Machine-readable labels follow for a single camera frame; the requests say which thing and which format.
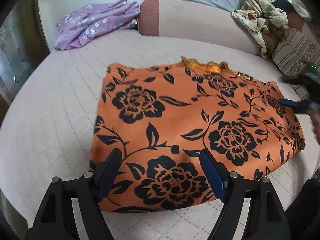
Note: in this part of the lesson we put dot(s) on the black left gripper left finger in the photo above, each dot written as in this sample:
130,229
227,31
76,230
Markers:
55,218

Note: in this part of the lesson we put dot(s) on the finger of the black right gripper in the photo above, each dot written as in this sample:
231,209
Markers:
299,107

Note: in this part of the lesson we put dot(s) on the orange black floral garment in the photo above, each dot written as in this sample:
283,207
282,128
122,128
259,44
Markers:
162,117

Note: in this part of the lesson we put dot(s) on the striped patterned cushion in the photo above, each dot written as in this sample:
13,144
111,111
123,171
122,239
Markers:
293,52

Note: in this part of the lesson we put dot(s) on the cream floral crumpled cloth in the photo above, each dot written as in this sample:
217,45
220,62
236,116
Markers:
264,22

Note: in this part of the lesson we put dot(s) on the beige quilted bed cover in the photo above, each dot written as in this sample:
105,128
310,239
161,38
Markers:
48,128

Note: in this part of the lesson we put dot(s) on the pink bolster pillow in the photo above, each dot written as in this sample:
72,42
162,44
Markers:
193,21

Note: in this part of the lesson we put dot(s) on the dark wooden wardrobe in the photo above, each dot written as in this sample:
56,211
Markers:
23,47

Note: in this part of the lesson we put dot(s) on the purple floral garment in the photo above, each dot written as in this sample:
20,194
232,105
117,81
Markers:
82,26

